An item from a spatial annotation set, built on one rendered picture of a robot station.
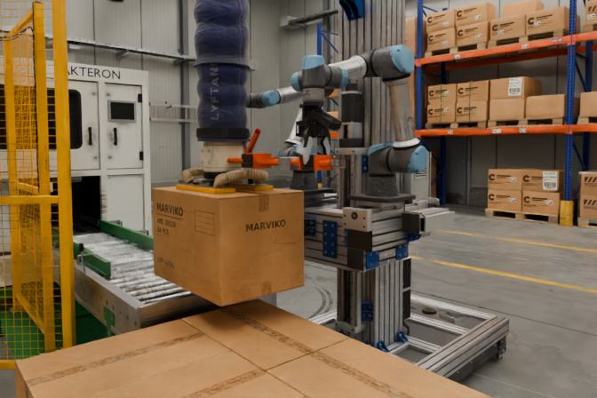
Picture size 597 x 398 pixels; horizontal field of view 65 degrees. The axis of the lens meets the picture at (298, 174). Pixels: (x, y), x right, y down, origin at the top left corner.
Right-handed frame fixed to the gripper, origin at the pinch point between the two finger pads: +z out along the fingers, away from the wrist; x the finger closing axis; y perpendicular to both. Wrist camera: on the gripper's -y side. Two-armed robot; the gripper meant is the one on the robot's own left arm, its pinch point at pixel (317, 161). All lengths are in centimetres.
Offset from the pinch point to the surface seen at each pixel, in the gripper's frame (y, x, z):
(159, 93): 976, -379, -156
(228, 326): 42, 9, 66
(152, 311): 68, 29, 62
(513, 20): 259, -698, -233
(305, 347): 8, -1, 66
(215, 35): 51, 9, -50
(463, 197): 416, -816, 88
